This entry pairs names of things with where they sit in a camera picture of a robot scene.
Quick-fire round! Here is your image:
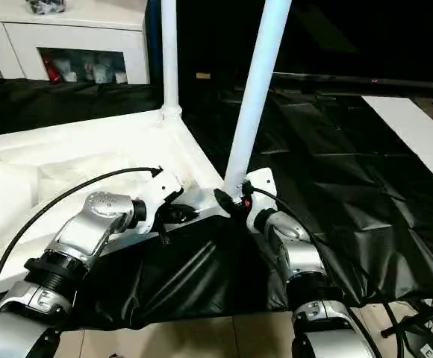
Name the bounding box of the white plastic table top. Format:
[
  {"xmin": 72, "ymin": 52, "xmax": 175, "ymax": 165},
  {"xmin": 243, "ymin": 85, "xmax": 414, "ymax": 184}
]
[{"xmin": 0, "ymin": 107, "xmax": 232, "ymax": 301}]

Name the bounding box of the white plastic table leg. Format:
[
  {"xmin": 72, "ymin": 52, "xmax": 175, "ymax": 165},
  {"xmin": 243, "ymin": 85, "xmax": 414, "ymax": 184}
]
[
  {"xmin": 222, "ymin": 0, "xmax": 293, "ymax": 201},
  {"xmin": 159, "ymin": 0, "xmax": 182, "ymax": 124}
]

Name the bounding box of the black plastic mat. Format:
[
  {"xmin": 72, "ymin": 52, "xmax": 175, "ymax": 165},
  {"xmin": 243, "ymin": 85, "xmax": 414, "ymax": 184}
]
[{"xmin": 0, "ymin": 75, "xmax": 433, "ymax": 330}]

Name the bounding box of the small red bottle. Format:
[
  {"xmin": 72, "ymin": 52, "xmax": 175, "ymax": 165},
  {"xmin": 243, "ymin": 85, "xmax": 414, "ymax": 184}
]
[{"xmin": 44, "ymin": 56, "xmax": 59, "ymax": 83}]

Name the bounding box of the white flat board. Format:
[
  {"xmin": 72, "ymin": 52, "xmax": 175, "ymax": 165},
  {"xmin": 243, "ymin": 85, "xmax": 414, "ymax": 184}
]
[{"xmin": 361, "ymin": 95, "xmax": 433, "ymax": 196}]

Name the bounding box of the white glass-door cabinet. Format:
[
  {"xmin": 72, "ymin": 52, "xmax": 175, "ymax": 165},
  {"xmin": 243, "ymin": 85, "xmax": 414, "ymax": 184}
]
[{"xmin": 0, "ymin": 0, "xmax": 152, "ymax": 84}]

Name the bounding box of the black tripod stand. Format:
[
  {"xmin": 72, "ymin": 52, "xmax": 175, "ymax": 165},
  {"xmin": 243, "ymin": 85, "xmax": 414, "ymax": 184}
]
[{"xmin": 384, "ymin": 295, "xmax": 433, "ymax": 358}]

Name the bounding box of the dark patterned jar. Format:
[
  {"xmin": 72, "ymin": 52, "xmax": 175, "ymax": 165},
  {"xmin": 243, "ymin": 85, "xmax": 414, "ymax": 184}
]
[{"xmin": 26, "ymin": 0, "xmax": 66, "ymax": 16}]

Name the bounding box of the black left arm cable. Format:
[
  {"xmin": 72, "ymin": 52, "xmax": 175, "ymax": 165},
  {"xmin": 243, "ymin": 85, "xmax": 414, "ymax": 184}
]
[{"xmin": 0, "ymin": 166, "xmax": 163, "ymax": 321}]

